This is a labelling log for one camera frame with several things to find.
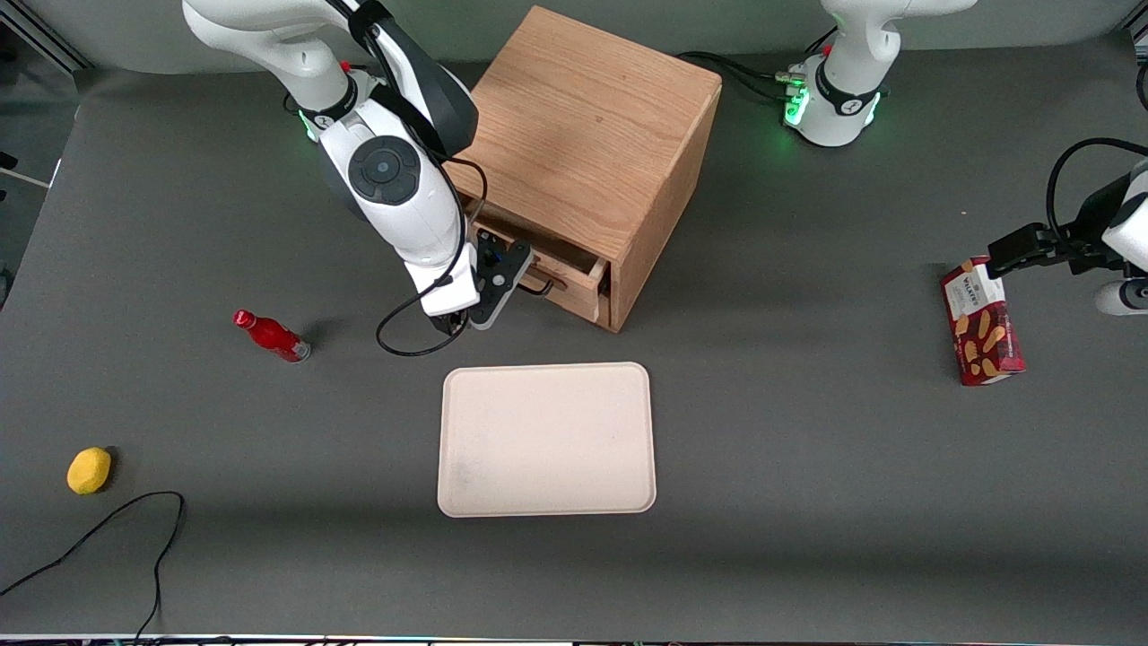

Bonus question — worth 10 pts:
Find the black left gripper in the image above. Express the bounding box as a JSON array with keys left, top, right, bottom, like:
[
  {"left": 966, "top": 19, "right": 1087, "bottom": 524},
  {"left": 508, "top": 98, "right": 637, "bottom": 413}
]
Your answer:
[{"left": 987, "top": 177, "right": 1133, "bottom": 279}]

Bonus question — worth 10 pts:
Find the wooden drawer with short handle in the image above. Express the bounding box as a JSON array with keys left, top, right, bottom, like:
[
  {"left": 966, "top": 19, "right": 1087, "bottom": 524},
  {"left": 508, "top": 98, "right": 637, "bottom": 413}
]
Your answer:
[{"left": 468, "top": 202, "right": 611, "bottom": 310}]

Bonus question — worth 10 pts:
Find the wooden drawer cabinet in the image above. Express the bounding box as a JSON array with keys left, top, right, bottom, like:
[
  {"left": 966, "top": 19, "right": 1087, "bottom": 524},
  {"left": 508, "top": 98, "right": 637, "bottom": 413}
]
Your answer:
[{"left": 446, "top": 6, "right": 723, "bottom": 333}]

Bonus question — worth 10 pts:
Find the red tartan shortbread cookie box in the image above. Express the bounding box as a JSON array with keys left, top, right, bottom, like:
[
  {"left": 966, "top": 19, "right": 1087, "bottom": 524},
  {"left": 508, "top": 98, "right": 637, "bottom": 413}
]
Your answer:
[{"left": 940, "top": 256, "right": 1026, "bottom": 387}]

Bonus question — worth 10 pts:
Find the beige plastic tray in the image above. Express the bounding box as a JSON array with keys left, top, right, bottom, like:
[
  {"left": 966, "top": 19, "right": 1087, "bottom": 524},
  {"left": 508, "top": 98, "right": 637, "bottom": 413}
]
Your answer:
[{"left": 437, "top": 362, "right": 657, "bottom": 519}]

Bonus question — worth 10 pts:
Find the red bottle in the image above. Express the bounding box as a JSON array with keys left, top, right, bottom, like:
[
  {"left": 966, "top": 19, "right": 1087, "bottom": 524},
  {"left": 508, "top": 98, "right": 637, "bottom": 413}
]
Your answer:
[{"left": 232, "top": 310, "right": 312, "bottom": 364}]

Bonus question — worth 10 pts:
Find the yellow lemon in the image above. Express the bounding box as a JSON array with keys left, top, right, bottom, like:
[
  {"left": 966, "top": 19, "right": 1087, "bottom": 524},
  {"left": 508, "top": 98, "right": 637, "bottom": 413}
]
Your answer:
[{"left": 66, "top": 447, "right": 113, "bottom": 495}]

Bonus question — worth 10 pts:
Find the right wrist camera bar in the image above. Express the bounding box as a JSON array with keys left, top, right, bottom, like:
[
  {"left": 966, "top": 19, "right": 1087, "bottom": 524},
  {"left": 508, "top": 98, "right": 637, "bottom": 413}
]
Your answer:
[{"left": 469, "top": 240, "right": 535, "bottom": 331}]

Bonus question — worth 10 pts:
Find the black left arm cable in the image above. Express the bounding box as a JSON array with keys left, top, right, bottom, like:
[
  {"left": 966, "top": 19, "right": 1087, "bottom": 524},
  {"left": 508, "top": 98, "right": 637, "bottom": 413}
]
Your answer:
[{"left": 1045, "top": 137, "right": 1148, "bottom": 252}]

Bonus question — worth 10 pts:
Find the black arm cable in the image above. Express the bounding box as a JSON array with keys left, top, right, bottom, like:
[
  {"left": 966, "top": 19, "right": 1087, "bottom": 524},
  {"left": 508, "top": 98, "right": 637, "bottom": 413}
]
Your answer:
[
  {"left": 1045, "top": 137, "right": 1148, "bottom": 252},
  {"left": 327, "top": 0, "right": 490, "bottom": 358}
]

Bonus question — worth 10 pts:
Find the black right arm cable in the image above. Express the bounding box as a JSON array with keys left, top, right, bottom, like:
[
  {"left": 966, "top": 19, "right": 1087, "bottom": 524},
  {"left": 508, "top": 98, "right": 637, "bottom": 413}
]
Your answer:
[{"left": 327, "top": 0, "right": 490, "bottom": 358}]

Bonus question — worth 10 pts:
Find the wooden drawer with long handle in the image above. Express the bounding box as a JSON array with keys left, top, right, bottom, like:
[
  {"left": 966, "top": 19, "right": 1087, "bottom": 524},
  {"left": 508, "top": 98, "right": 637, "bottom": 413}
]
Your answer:
[{"left": 538, "top": 292, "right": 613, "bottom": 331}]

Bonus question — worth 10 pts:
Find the thin black table cable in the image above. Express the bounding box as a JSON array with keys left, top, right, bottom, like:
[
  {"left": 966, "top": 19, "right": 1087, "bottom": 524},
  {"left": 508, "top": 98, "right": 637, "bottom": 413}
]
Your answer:
[{"left": 0, "top": 491, "right": 187, "bottom": 642}]

